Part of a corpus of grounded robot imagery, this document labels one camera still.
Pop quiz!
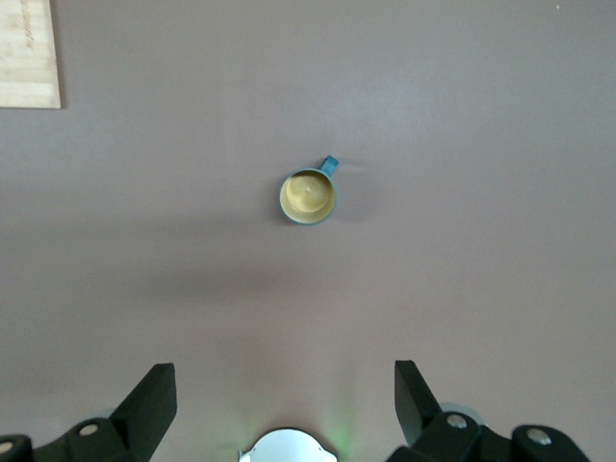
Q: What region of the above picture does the teal mug with yellow inside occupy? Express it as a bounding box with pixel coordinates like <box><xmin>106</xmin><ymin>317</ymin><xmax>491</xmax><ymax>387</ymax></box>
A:
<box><xmin>278</xmin><ymin>154</ymin><xmax>342</xmax><ymax>226</ymax></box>

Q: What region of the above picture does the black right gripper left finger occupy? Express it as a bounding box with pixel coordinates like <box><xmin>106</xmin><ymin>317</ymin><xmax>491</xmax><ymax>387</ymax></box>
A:
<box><xmin>0</xmin><ymin>363</ymin><xmax>177</xmax><ymax>462</ymax></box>

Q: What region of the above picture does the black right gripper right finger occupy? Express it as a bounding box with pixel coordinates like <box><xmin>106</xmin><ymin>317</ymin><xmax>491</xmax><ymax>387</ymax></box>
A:
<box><xmin>387</xmin><ymin>359</ymin><xmax>593</xmax><ymax>462</ymax></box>

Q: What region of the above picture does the bamboo cutting board metal handle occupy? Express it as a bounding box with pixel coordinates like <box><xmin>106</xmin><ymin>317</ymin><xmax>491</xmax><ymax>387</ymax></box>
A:
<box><xmin>0</xmin><ymin>0</ymin><xmax>63</xmax><ymax>110</ymax></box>

